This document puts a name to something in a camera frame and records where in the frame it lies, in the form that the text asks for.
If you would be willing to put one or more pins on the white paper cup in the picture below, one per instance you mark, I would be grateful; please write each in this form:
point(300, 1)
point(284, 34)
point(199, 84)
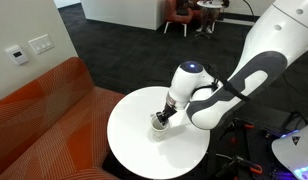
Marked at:
point(159, 131)

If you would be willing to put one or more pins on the white wall thermostat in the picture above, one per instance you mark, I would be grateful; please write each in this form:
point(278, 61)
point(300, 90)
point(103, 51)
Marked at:
point(16, 55)

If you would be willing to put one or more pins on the orange red corner sofa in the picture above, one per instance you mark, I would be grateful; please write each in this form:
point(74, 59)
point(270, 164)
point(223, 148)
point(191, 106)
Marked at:
point(44, 123)

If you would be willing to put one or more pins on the small round pedestal table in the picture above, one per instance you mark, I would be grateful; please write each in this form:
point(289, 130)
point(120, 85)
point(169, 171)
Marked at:
point(209, 16)

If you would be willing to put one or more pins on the white counter block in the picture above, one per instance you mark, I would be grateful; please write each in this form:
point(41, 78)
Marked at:
point(124, 13)

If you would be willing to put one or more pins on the white light switch plate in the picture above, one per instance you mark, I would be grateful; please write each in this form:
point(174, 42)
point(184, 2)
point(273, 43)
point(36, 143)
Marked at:
point(41, 43)

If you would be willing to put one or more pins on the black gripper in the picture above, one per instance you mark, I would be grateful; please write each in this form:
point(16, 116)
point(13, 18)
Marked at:
point(169, 110)

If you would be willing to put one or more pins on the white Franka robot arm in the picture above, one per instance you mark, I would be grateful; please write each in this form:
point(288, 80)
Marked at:
point(260, 56)

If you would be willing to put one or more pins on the red chair white legs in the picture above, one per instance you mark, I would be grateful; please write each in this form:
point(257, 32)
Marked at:
point(180, 15)

